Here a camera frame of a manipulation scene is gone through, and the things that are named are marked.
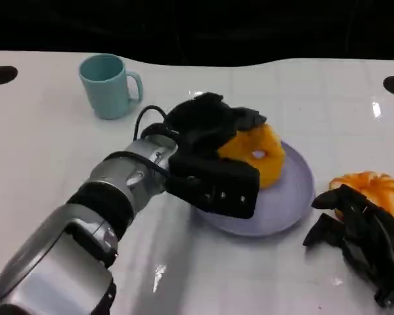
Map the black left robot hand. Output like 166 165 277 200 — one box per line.
164 93 269 161

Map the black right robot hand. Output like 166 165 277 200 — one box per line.
302 184 394 309

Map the lilac plate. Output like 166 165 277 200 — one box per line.
192 139 316 238

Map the pale green mug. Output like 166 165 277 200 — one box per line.
78 54 144 121

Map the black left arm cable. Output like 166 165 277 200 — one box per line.
131 104 182 180

